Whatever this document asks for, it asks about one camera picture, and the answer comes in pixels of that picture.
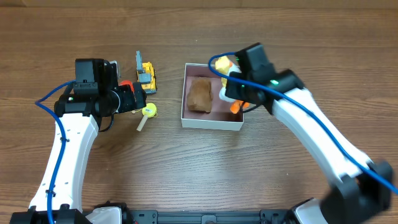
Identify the red grey toy ball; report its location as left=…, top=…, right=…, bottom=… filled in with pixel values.
left=119, top=80, right=134, bottom=92

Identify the white plush duck toy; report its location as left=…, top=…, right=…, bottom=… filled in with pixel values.
left=215, top=56, right=249, bottom=114

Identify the yellow toy excavator truck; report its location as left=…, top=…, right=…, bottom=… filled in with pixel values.
left=136, top=50, right=157, bottom=95

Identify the brown plush bear toy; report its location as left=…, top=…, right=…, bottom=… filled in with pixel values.
left=186, top=78, right=213, bottom=113

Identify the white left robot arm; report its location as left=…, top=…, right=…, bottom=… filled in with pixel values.
left=10, top=58, right=146, bottom=223

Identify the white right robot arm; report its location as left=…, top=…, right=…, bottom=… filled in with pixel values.
left=226, top=43, right=397, bottom=223

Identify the yellow wooden rattle drum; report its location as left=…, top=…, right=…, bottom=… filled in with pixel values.
left=131, top=103, right=157, bottom=132

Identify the white box pink interior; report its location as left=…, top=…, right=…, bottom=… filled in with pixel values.
left=181, top=63, right=244, bottom=131

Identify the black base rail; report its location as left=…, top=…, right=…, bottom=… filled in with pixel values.
left=131, top=209, right=287, bottom=224

